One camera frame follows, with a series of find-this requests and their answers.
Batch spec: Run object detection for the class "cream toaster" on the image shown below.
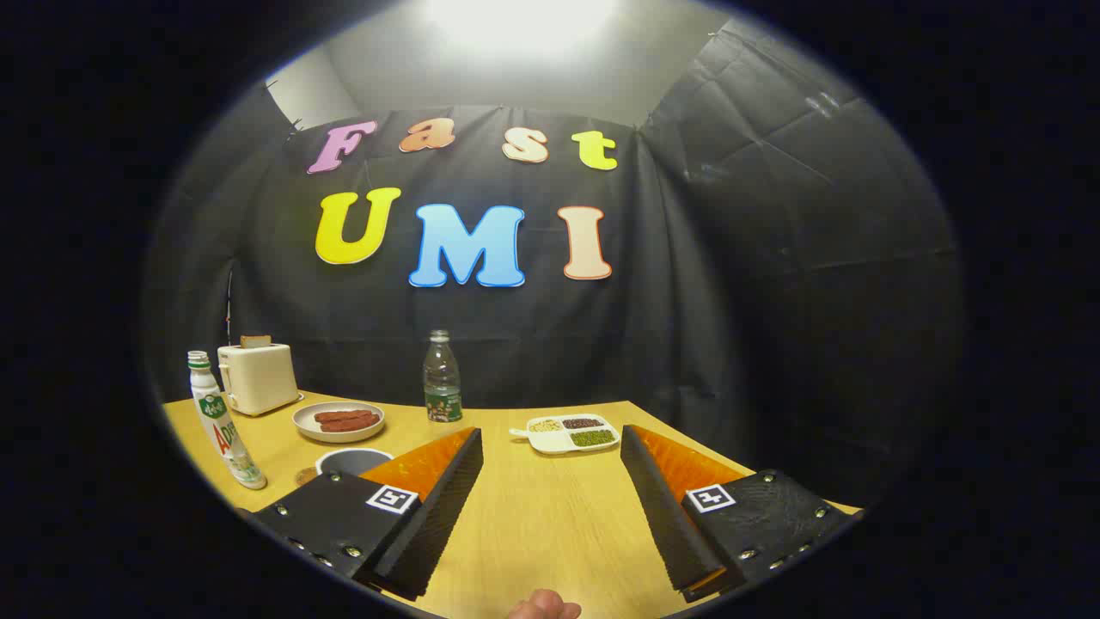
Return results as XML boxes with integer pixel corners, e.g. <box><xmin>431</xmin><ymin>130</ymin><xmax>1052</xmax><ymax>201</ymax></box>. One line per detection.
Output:
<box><xmin>217</xmin><ymin>343</ymin><xmax>303</xmax><ymax>418</ymax></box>

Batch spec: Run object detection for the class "ceiling light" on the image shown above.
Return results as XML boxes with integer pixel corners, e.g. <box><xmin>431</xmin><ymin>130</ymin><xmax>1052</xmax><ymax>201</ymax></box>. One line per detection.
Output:
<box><xmin>421</xmin><ymin>0</ymin><xmax>620</xmax><ymax>61</ymax></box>

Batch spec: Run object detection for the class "white divided dish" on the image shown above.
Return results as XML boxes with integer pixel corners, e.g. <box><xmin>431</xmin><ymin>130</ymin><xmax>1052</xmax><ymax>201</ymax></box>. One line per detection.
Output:
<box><xmin>509</xmin><ymin>414</ymin><xmax>621</xmax><ymax>455</ymax></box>

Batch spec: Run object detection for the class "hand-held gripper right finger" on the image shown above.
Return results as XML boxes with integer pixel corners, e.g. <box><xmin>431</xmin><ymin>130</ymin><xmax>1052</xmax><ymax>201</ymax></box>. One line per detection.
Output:
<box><xmin>619</xmin><ymin>424</ymin><xmax>860</xmax><ymax>603</ymax></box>

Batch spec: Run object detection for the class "wooden table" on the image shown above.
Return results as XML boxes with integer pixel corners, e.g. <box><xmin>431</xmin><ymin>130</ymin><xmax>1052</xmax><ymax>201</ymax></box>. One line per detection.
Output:
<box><xmin>162</xmin><ymin>391</ymin><xmax>863</xmax><ymax>619</ymax></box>

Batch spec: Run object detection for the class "white round plate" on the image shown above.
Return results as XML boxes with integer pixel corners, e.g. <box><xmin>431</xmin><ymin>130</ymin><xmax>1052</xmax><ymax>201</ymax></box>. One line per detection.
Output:
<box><xmin>292</xmin><ymin>401</ymin><xmax>386</xmax><ymax>444</ymax></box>

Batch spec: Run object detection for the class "black backdrop cloth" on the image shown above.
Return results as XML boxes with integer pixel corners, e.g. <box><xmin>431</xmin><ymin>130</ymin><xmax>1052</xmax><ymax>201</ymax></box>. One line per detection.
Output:
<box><xmin>142</xmin><ymin>17</ymin><xmax>963</xmax><ymax>508</ymax></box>

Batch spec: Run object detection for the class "clear plastic water bottle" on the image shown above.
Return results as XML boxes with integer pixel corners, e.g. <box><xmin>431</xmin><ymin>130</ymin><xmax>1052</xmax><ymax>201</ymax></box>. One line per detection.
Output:
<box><xmin>423</xmin><ymin>329</ymin><xmax>463</xmax><ymax>424</ymax></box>

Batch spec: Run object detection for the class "white cup wooden handle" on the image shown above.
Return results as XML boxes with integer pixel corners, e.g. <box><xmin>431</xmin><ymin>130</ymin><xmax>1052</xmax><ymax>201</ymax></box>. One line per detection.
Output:
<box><xmin>315</xmin><ymin>447</ymin><xmax>394</xmax><ymax>478</ymax></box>

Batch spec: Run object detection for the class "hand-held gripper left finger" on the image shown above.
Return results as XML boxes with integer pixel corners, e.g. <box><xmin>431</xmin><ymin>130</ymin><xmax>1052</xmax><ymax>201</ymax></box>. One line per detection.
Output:
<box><xmin>245</xmin><ymin>426</ymin><xmax>485</xmax><ymax>603</ymax></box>

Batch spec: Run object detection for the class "white juice bottle green label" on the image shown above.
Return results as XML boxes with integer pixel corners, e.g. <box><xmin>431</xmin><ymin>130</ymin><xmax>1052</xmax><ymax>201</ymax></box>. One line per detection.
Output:
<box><xmin>187</xmin><ymin>351</ymin><xmax>268</xmax><ymax>491</ymax></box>

